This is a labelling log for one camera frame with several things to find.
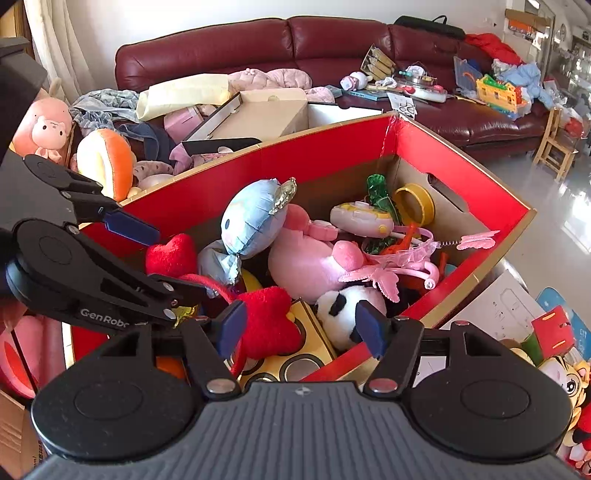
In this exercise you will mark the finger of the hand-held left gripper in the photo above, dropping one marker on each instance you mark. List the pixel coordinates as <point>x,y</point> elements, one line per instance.
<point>131,227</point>
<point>138,286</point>

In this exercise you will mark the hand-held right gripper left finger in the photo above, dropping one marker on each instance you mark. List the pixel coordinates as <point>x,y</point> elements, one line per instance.
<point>233,325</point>

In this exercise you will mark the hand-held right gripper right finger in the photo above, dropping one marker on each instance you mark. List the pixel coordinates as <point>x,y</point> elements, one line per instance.
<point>371,330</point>

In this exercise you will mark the red heart plush headband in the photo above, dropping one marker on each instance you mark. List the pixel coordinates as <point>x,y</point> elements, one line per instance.
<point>270,321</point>

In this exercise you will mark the red cardboard box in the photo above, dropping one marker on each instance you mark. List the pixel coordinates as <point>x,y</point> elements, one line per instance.
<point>323,152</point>

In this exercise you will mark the panda plush toy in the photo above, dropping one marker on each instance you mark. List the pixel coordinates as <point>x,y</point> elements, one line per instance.
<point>341,318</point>

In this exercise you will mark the pink butterfly headband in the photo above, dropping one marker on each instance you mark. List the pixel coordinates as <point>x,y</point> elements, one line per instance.
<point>378,277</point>

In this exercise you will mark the pink pig plush toy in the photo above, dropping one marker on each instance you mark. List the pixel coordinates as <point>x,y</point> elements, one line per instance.
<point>46,129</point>

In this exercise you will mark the yellow board with round holes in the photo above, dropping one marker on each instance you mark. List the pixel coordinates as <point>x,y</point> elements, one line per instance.
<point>314,337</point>

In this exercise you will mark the white curtain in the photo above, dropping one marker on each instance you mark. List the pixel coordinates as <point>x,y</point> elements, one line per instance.
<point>60,37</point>

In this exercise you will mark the orange white plush toy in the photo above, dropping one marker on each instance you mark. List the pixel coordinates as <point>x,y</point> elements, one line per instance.
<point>104,161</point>

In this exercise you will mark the navy blue garment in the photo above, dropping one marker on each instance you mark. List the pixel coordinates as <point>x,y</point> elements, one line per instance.
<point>143,138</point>

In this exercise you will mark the grey lace cloth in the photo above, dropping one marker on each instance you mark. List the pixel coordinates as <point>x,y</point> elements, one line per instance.
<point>106,104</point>

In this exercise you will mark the light blue foil balloon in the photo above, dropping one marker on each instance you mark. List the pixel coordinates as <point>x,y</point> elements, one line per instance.
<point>249,221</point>

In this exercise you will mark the pink yellow toy compact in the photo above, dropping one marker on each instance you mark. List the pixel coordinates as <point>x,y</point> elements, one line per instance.
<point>360,217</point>

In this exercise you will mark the small pink case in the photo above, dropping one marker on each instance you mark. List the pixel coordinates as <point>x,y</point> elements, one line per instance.
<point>182,122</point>

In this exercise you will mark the black flat box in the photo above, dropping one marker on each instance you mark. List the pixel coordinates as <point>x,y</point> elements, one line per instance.
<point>221,146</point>

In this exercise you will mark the pink soft toy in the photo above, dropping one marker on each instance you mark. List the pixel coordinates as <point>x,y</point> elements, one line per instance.
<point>27,350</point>

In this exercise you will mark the white instruction sheet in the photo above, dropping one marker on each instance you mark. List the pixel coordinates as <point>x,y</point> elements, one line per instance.
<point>503,304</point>

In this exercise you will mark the green translucent toy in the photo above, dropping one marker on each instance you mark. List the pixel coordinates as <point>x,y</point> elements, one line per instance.
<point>378,194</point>

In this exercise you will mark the cream cloth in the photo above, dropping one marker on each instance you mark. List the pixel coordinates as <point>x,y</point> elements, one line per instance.
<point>184,94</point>

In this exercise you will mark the beige cardboard box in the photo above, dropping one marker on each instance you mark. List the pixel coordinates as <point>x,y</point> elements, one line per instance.
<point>258,115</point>

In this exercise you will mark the red paper toy house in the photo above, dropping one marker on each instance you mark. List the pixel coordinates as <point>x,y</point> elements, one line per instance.
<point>554,332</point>

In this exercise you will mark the brown cardboard box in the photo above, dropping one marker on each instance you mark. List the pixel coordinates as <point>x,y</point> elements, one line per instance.
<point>14,434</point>

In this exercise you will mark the yellow tiger plush toy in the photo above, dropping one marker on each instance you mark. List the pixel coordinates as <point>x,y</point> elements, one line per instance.
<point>563,378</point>

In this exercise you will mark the light blue printed board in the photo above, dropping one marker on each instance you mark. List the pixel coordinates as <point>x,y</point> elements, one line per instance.
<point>579,323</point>

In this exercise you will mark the pink fluffy garment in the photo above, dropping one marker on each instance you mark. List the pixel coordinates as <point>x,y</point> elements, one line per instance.
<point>277,78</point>

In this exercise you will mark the white cardboard box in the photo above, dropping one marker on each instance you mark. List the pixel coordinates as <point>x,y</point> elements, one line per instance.
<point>341,115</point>

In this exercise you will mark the white doodle sheet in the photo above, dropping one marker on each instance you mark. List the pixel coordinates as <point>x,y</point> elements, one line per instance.
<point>401,105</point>

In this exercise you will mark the red dress mouse plush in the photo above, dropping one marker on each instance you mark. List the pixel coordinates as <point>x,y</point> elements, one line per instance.
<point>581,429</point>

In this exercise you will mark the small pink white doll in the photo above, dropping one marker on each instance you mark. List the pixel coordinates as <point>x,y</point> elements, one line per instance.
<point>353,82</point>

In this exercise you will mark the toy tea set tray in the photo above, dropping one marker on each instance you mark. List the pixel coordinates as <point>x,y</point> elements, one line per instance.
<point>420,85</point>

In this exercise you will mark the wooden chair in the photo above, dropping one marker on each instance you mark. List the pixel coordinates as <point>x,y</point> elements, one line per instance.
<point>554,147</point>

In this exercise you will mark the dark red leather sofa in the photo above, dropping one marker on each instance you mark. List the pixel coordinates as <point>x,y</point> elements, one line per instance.
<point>323,41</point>

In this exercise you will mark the box of gold sticks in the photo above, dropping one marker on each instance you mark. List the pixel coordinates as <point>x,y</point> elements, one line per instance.
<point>378,62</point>

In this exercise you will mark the colourful toy block house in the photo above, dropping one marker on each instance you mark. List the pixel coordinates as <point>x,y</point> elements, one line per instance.
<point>498,92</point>

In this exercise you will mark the clear plastic storage case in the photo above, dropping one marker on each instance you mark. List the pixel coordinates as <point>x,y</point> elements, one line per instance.
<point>466,74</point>

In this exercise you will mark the light blue cloth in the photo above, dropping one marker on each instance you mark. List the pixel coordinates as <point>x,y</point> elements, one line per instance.
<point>526,76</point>

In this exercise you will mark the red cloth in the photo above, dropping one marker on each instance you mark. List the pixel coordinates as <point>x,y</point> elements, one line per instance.
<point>494,46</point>

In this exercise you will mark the black bag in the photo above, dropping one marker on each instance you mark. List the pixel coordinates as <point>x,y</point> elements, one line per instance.
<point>429,25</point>

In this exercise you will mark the glass display cabinet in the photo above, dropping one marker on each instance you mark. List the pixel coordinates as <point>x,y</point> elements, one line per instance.
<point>531,32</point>

